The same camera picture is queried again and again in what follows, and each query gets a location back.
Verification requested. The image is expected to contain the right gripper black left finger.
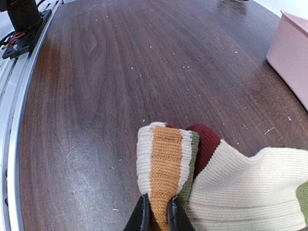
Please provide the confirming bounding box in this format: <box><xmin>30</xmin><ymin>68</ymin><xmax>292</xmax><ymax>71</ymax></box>
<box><xmin>123</xmin><ymin>194</ymin><xmax>151</xmax><ymax>231</ymax></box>

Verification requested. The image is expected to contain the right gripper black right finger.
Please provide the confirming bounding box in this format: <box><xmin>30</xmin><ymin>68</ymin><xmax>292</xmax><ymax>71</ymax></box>
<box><xmin>167</xmin><ymin>196</ymin><xmax>195</xmax><ymax>231</ymax></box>

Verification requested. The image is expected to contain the striped beige green sock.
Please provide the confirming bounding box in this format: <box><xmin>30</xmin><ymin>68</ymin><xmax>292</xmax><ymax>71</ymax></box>
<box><xmin>136</xmin><ymin>122</ymin><xmax>308</xmax><ymax>231</ymax></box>

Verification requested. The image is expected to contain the pink divided organizer box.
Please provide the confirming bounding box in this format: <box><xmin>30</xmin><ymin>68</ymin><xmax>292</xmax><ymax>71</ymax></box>
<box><xmin>267</xmin><ymin>11</ymin><xmax>308</xmax><ymax>109</ymax></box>

